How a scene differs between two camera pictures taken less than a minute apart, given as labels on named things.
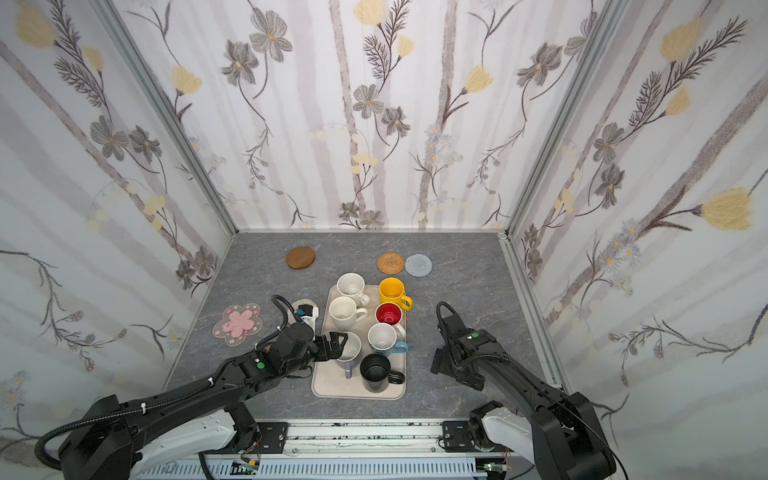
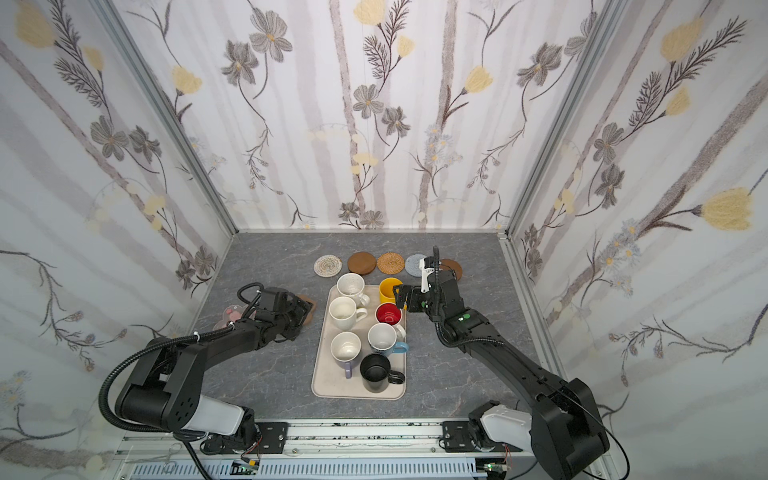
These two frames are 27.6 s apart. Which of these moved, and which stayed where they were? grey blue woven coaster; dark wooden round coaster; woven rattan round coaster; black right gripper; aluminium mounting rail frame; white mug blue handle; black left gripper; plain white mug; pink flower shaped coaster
Moved: dark wooden round coaster; black right gripper; black left gripper
Stayed: pink flower shaped coaster; plain white mug; woven rattan round coaster; grey blue woven coaster; white mug blue handle; aluminium mounting rail frame
